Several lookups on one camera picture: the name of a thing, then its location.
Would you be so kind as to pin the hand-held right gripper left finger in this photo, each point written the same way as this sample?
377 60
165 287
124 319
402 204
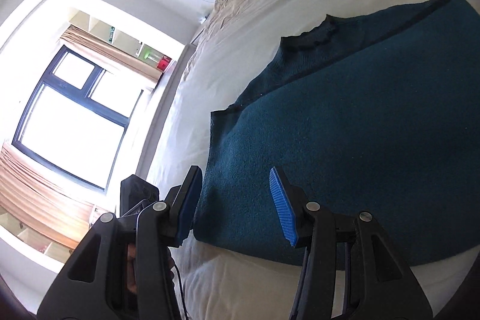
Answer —
189 207

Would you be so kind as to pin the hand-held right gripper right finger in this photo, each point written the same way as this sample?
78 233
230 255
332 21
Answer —
285 209

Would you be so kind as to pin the dark teal knit sweater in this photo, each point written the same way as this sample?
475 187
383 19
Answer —
337 136

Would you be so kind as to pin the dark framed window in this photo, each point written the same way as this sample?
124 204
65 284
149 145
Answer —
75 128

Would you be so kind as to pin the beige curtain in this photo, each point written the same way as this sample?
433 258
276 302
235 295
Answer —
112 55
41 192

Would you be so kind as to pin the white open shelf unit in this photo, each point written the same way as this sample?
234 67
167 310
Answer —
97 24
33 241

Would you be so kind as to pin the red box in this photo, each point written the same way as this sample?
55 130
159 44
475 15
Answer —
164 64

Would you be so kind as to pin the green plastic item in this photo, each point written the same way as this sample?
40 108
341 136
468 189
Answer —
149 54

